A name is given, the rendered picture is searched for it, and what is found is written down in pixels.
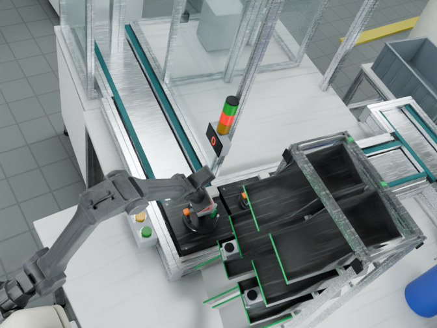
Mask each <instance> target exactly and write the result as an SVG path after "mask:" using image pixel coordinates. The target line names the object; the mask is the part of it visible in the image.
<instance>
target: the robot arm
mask: <svg viewBox="0 0 437 328"><path fill-rule="evenodd" d="M215 178H216V176H215V175H214V174H213V172H212V170H211V169H210V168H209V167H208V166H207V165H204V166H203V167H202V168H201V169H199V170H198V171H197V172H195V173H194V174H193V173H192V174H190V175H189V176H188V177H186V176H185V175H184V174H180V173H175V174H174V175H173V176H172V177H171V178H155V179H140V178H137V177H134V176H130V175H129V174H128V173H127V171H126V170H113V171H111V172H109V173H108V174H106V175H105V176H104V178H103V179H104V181H103V182H101V183H99V184H97V185H95V186H93V187H91V188H90V189H87V190H86V191H83V192H82V193H80V194H79V195H78V196H77V198H76V200H77V201H78V202H79V203H78V205H77V210H76V212H75V214H74V216H73V217H72V219H71V220H70V222H69V223H68V224H67V225H66V227H65V228H64V230H63V231H62V232H61V234H60V235H59V237H58V238H57V239H56V241H55V242H54V244H53V245H52V246H51V248H49V247H44V248H42V249H40V250H38V251H36V252H35V253H34V254H33V256H32V257H30V258H29V259H27V260H26V261H25V262H24V263H23V264H22V268H23V271H21V272H20V273H18V274H17V275H16V276H15V278H14V279H13V280H6V281H0V322H1V321H3V320H4V319H5V318H4V316H3V314H4V313H6V312H8V311H11V310H14V309H17V308H24V307H26V306H27V303H28V302H29V299H30V298H31V297H32V296H34V295H35V294H36V292H37V293H38V294H39V295H40V297H45V296H47V295H49V294H51V293H53V292H54V291H55V290H57V289H59V288H60V287H61V286H62V285H63V284H65V282H66V278H67V276H66V274H65V272H64V271H65V270H66V268H67V265H68V262H69V261H70V259H71V258H72V257H73V255H74V254H75V253H76V252H77V251H78V249H79V248H80V247H81V246H82V244H83V243H84V242H85V241H86V239H87V238H88V237H89V235H91V233H92V232H93V231H94V230H95V228H96V227H97V226H98V225H99V224H100V223H101V222H103V221H105V220H107V219H110V218H111V217H114V216H116V215H119V214H121V213H124V212H126V213H127V214H128V216H130V215H136V214H139V213H141V212H142V211H143V210H145V209H146V208H147V207H148V206H149V205H150V204H149V202H151V201H156V200H165V199H172V200H177V201H182V200H188V201H190V203H191V205H192V207H193V209H194V211H195V212H196V213H200V212H203V211H207V210H210V209H212V205H213V201H212V200H211V198H210V196H209V194H208V192H207V190H206V188H205V186H206V185H207V184H209V183H210V182H212V181H213V180H214V179H215Z"/></svg>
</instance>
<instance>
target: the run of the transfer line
mask: <svg viewBox="0 0 437 328"><path fill-rule="evenodd" d="M359 119H360V121H361V122H362V124H364V126H365V127H366V128H367V129H368V131H369V132H370V134H371V135H372V136H373V137H375V136H378V135H379V136H380V137H381V139H382V140H383V141H384V143H383V145H384V146H385V147H386V150H385V151H384V153H383V154H386V156H387V157H388V159H389V160H390V161H391V162H392V163H393V165H394V166H395V168H396V169H397V170H398V171H399V173H400V174H401V175H402V177H403V178H405V177H407V176H408V177H409V178H410V179H411V180H414V181H415V182H416V184H417V185H418V186H419V189H418V190H416V191H415V192H414V193H413V194H412V195H410V197H409V198H411V197H414V196H417V195H419V197H420V198H421V199H422V201H423V202H424V203H425V204H426V206H427V207H428V209H429V210H430V211H431V212H432V214H433V215H434V216H435V218H437V182H435V181H436V180H437V126H436V125H435V123H434V122H433V121H432V120H431V119H430V118H429V117H428V116H427V115H426V113H425V112H424V111H423V110H422V109H421V108H420V106H419V105H418V104H417V103H416V102H415V100H414V99H413V98H412V97H411V96H408V97H405V98H399V99H396V100H390V101H386V102H381V103H376V104H373V105H367V106H366V108H365V109H364V110H363V112H362V114H361V115H360V116H359Z"/></svg>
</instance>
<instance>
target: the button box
mask: <svg viewBox="0 0 437 328"><path fill-rule="evenodd" d="M143 212H144V213H145V214H146V218H145V220H143V221H138V220H136V219H135V215H130V216H128V214H127V213H126V212H125V213H126V216H127V219H128V221H129V224H130V227H131V229H132V231H133V235H134V237H135V239H136V242H137V245H138V247H139V249H144V248H147V247H151V246H153V245H156V244H157V239H158V237H157V234H156V231H155V229H154V227H153V224H152V221H151V219H150V216H149V214H148V212H147V209H145V210H143ZM145 226H148V227H150V228H151V229H152V234H151V235H150V236H148V237H145V236H143V235H142V234H141V230H142V228H143V227H145Z"/></svg>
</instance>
